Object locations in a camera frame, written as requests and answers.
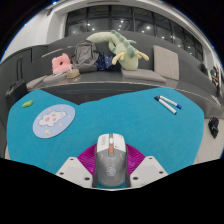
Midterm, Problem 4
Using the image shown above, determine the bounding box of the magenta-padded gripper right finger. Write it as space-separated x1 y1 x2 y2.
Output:
124 143 169 188

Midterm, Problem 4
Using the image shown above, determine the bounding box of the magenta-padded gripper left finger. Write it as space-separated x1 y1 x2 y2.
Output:
55 143 99 188

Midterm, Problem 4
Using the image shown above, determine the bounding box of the grey white computer mouse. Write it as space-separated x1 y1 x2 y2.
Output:
92 133 132 189

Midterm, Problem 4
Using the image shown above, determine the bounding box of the round light blue mouse pad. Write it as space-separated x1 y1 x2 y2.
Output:
32 103 76 139

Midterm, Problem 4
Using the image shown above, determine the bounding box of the white marker with black cap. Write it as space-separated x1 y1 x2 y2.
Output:
154 95 178 116

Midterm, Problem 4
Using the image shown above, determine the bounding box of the black bag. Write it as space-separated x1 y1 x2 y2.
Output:
207 116 220 140

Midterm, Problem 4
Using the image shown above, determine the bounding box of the small green eraser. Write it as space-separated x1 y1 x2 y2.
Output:
21 99 35 109

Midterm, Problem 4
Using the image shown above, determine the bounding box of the large grey flat seat cushion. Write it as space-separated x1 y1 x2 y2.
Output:
120 68 167 84

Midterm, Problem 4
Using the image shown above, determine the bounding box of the small tan pouch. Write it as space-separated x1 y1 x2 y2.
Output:
66 68 81 80

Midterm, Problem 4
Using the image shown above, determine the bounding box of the black suitcase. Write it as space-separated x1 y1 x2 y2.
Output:
4 56 29 109

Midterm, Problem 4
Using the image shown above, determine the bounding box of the pink plush cushion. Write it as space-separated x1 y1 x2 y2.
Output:
51 53 73 75

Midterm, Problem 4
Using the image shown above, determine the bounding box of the grey square upright cushion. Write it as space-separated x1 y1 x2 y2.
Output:
152 44 180 81

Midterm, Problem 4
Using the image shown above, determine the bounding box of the dark blue patterned bag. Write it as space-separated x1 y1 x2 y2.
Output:
95 54 122 72

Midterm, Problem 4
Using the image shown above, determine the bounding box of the grey backpack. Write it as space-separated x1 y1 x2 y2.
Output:
71 39 101 74

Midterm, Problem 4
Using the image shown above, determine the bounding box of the green plush dragon toy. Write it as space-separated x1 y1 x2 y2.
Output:
87 29 150 71

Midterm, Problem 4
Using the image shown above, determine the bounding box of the person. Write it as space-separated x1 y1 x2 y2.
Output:
210 65 222 88

